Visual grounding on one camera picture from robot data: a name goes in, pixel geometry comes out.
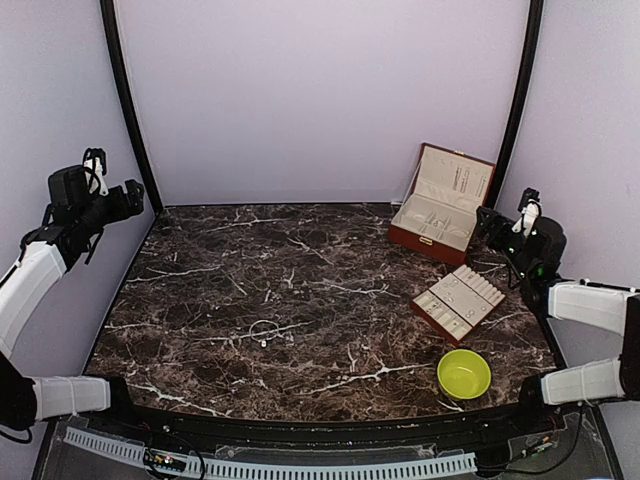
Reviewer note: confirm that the lime green bowl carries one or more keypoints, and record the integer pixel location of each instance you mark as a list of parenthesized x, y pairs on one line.
[(463, 374)]

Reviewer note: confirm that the red jewelry box open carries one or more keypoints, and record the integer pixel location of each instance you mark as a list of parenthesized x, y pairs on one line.
[(438, 214)]

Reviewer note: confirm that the black frame post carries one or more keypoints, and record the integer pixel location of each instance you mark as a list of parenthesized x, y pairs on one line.
[(521, 89), (128, 109)]

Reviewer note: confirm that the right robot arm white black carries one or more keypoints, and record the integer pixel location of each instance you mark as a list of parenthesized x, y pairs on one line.
[(533, 246)]

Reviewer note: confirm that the white slotted cable duct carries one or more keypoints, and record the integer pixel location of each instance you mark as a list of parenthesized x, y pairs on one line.
[(251, 463)]

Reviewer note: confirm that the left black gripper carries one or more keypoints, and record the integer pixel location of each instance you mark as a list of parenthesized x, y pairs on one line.
[(121, 210)]

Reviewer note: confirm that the right black frame post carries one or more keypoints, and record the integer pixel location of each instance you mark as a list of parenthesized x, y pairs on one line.
[(521, 89)]

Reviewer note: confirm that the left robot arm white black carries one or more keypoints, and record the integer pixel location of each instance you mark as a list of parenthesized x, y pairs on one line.
[(73, 224)]

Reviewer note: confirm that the red jewelry tray insert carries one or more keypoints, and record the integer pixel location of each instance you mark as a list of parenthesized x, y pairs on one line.
[(457, 304)]

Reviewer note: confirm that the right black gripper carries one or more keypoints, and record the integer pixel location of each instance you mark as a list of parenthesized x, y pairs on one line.
[(496, 218)]

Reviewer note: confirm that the left black frame post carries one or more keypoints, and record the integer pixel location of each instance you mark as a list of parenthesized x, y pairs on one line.
[(128, 109)]

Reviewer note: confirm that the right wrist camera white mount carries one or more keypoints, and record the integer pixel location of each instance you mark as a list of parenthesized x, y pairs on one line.
[(530, 210)]

